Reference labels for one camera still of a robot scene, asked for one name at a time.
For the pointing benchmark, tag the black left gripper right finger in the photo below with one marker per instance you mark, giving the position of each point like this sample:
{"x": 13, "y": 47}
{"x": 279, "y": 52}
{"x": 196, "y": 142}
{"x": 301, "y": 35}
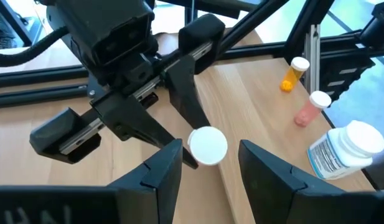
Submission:
{"x": 266, "y": 186}

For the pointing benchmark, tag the white supplement bottle blue label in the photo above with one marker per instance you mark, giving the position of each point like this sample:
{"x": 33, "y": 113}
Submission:
{"x": 344, "y": 149}

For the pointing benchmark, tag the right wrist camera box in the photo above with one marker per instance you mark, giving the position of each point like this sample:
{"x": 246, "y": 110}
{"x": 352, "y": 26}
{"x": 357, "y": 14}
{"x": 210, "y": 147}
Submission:
{"x": 107, "y": 31}

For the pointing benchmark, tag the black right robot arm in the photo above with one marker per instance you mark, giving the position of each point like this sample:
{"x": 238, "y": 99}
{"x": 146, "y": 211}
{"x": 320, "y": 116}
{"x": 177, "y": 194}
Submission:
{"x": 375, "y": 28}

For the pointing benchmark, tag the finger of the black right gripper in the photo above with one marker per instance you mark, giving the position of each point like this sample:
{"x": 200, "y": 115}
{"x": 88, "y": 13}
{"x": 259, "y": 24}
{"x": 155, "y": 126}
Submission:
{"x": 185, "y": 93}
{"x": 129, "y": 121}

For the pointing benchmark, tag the black aluminium table frame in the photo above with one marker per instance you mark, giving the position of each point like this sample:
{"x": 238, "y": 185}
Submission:
{"x": 39, "y": 74}

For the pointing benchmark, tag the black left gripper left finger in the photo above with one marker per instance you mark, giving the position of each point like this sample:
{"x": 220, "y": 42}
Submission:
{"x": 160, "y": 186}

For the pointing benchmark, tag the silver aluminium post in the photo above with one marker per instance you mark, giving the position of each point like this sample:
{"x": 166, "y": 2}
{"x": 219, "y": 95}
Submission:
{"x": 311, "y": 56}

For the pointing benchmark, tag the orange pill vial white cap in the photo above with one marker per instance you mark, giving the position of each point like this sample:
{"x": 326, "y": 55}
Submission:
{"x": 294, "y": 73}

